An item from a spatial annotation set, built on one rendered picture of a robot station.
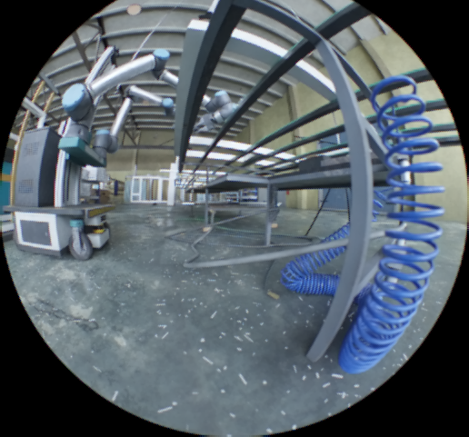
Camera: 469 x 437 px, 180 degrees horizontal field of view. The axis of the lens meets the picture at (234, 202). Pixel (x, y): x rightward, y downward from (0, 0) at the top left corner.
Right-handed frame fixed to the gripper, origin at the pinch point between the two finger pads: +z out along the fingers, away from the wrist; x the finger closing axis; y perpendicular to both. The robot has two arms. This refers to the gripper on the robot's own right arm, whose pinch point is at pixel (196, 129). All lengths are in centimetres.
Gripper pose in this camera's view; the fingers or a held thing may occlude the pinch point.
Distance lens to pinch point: 121.2
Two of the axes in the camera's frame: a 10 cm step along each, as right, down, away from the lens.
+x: -4.0, -9.0, -1.9
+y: 2.1, -2.9, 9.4
